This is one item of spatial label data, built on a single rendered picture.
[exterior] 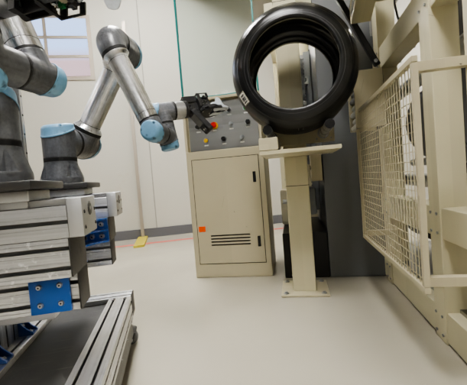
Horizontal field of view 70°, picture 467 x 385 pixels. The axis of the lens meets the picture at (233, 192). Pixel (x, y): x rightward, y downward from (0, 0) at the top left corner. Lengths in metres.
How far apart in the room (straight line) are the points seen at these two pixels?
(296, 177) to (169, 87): 3.15
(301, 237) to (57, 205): 1.41
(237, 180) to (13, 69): 1.73
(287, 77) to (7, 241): 1.58
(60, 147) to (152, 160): 3.28
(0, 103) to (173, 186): 3.78
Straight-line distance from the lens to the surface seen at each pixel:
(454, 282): 1.21
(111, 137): 4.68
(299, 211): 1.93
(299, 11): 1.69
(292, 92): 1.98
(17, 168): 0.90
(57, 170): 1.36
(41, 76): 0.83
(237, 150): 2.30
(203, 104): 1.45
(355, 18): 2.00
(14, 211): 0.87
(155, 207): 4.59
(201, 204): 2.36
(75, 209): 0.83
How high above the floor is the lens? 0.69
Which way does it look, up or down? 2 degrees down
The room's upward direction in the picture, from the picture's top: 5 degrees counter-clockwise
